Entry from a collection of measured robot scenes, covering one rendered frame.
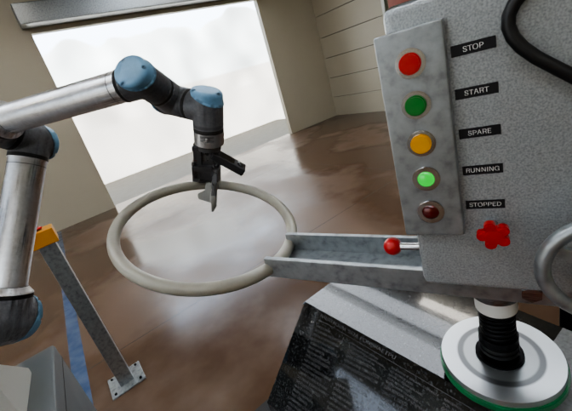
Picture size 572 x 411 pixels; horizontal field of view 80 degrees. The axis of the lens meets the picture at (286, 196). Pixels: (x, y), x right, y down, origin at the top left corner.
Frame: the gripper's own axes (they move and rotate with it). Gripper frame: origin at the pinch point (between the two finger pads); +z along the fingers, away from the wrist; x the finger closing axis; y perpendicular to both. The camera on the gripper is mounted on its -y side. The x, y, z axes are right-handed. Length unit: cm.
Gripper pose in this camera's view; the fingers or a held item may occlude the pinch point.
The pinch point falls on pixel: (217, 200)
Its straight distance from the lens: 117.0
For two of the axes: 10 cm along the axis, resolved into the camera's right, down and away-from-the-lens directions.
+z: -0.8, 8.6, 5.1
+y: -10.0, -0.4, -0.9
